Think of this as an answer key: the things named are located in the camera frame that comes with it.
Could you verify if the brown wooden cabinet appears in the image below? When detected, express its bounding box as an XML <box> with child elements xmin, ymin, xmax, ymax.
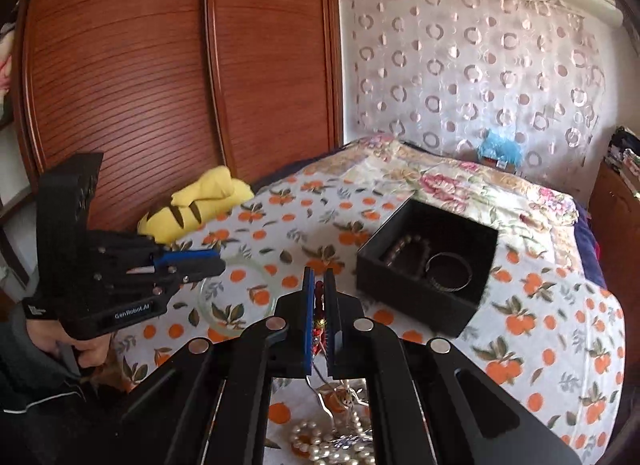
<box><xmin>587</xmin><ymin>160</ymin><xmax>640</xmax><ymax>396</ymax></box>

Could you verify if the silver wavy hairpin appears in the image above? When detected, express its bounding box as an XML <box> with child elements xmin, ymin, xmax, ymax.
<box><xmin>307</xmin><ymin>374</ymin><xmax>335</xmax><ymax>427</ymax></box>

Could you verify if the stack of folded clothes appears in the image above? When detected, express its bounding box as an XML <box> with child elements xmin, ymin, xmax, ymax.
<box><xmin>602</xmin><ymin>126</ymin><xmax>640</xmax><ymax>201</ymax></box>

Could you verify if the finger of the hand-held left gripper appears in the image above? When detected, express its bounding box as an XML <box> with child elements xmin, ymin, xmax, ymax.
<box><xmin>99</xmin><ymin>260</ymin><xmax>227</xmax><ymax>297</ymax></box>
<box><xmin>99</xmin><ymin>234</ymin><xmax>223</xmax><ymax>269</ymax></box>

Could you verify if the floral cloth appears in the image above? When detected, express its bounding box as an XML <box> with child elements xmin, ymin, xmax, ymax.
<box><xmin>0</xmin><ymin>20</ymin><xmax>15</xmax><ymax>118</ymax></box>

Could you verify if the person's left forearm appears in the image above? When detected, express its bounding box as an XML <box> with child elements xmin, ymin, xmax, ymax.
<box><xmin>0</xmin><ymin>302</ymin><xmax>131</xmax><ymax>465</ymax></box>

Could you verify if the white pearl necklace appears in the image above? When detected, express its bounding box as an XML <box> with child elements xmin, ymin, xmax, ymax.
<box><xmin>280</xmin><ymin>420</ymin><xmax>377</xmax><ymax>465</ymax></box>

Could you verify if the red beaded charm string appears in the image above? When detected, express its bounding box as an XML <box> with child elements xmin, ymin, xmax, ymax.
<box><xmin>311</xmin><ymin>282</ymin><xmax>331</xmax><ymax>362</ymax></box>

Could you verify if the dark blue blanket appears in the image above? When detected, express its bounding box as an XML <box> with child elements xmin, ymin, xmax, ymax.
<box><xmin>572</xmin><ymin>205</ymin><xmax>609</xmax><ymax>292</ymax></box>

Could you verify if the orange fruit print bedsheet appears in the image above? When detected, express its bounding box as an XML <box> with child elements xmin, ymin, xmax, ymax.
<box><xmin>109</xmin><ymin>160</ymin><xmax>627</xmax><ymax>465</ymax></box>

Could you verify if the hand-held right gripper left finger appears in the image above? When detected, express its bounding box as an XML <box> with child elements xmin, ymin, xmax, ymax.
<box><xmin>115</xmin><ymin>267</ymin><xmax>315</xmax><ymax>465</ymax></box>

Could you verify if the clear glass bangle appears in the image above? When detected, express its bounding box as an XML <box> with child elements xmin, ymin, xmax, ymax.
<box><xmin>196</xmin><ymin>257</ymin><xmax>279</xmax><ymax>334</ymax></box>

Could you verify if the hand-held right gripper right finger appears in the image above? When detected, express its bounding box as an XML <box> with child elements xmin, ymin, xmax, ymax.
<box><xmin>322</xmin><ymin>267</ymin><xmax>583</xmax><ymax>465</ymax></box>

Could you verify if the person's left hand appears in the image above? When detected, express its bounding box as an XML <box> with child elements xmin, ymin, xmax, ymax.
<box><xmin>27</xmin><ymin>318</ymin><xmax>114</xmax><ymax>369</ymax></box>

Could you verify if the silver bangle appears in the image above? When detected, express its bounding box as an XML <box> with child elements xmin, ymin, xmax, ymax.
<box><xmin>425</xmin><ymin>252</ymin><xmax>474</xmax><ymax>294</ymax></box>

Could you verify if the blue frilly gift bundle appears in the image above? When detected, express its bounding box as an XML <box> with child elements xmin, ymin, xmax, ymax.
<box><xmin>475</xmin><ymin>128</ymin><xmax>524</xmax><ymax>171</ymax></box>

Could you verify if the sheer circle-patterned curtain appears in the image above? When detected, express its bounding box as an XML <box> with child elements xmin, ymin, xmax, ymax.
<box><xmin>342</xmin><ymin>0</ymin><xmax>608</xmax><ymax>206</ymax></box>

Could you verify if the brown wooden wardrobe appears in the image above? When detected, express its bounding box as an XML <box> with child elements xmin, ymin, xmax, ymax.
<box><xmin>12</xmin><ymin>0</ymin><xmax>344</xmax><ymax>266</ymax></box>

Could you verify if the brown bead bracelet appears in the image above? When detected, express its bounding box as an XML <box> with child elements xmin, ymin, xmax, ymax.
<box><xmin>380</xmin><ymin>235</ymin><xmax>434</xmax><ymax>278</ymax></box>

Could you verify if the black jewelry box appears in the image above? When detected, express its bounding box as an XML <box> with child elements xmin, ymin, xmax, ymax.
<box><xmin>355</xmin><ymin>198</ymin><xmax>501</xmax><ymax>339</ymax></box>

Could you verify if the floral blanket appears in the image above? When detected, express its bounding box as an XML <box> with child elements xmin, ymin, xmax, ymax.
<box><xmin>345</xmin><ymin>134</ymin><xmax>581</xmax><ymax>232</ymax></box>

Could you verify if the yellow plush toy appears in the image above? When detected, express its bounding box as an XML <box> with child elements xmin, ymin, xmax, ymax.
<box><xmin>137</xmin><ymin>168</ymin><xmax>254</xmax><ymax>249</ymax></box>

